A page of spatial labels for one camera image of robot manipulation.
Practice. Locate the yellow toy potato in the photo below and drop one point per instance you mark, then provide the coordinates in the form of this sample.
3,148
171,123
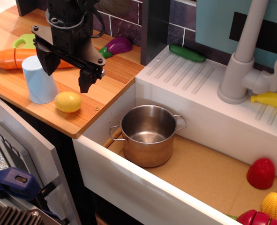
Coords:
68,102

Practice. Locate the blue clamp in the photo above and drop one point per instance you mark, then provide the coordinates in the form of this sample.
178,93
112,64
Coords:
18,183

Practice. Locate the green toy cutting board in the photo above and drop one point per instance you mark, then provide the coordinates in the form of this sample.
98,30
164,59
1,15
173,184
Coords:
24,41

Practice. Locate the stainless steel pot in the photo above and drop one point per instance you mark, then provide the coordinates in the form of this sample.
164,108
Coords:
148,133

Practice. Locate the orange toy carrot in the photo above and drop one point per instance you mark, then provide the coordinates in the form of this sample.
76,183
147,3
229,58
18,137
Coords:
13,58

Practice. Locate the purple toy eggplant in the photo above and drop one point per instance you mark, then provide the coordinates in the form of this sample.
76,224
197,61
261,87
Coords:
116,46

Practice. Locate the grey toy faucet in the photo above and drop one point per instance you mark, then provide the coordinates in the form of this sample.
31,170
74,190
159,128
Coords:
240,75

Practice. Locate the grey oven door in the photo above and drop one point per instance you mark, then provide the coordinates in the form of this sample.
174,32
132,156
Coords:
25,148

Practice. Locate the black ribbed robot base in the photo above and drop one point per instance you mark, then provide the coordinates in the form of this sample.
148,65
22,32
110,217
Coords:
13,216

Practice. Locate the green toy cucumber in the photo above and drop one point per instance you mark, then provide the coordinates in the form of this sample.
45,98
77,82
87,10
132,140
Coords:
187,53

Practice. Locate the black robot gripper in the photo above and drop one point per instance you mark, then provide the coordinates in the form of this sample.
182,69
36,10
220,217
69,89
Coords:
70,41

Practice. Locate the yellow toy banana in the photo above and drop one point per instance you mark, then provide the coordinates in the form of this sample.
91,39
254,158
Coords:
268,98

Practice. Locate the red toy pepper half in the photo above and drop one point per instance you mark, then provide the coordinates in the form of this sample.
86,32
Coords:
261,174

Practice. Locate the light blue plastic cup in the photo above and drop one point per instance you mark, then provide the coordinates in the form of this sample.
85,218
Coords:
42,88

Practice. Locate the white toy sink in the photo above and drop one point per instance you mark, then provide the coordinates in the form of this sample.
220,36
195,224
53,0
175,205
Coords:
204,182

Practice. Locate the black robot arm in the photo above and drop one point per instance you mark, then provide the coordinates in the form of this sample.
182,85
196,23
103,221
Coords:
70,9

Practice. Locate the yellow toy corn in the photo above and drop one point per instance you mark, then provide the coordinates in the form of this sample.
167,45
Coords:
269,205

